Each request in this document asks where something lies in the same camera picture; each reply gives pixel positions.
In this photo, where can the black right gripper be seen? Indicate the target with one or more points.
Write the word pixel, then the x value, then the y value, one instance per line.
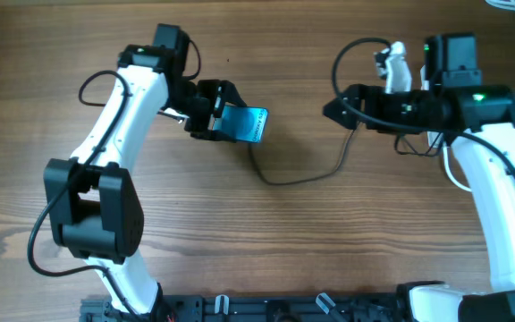
pixel 357 95

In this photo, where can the Galaxy S25 smartphone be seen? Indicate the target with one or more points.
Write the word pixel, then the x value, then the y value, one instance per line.
pixel 243 123

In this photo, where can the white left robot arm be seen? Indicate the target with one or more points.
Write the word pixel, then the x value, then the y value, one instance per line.
pixel 92 205

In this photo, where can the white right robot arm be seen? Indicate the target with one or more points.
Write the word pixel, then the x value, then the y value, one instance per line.
pixel 477 122

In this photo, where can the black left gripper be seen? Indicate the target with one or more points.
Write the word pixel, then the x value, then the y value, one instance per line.
pixel 219 91

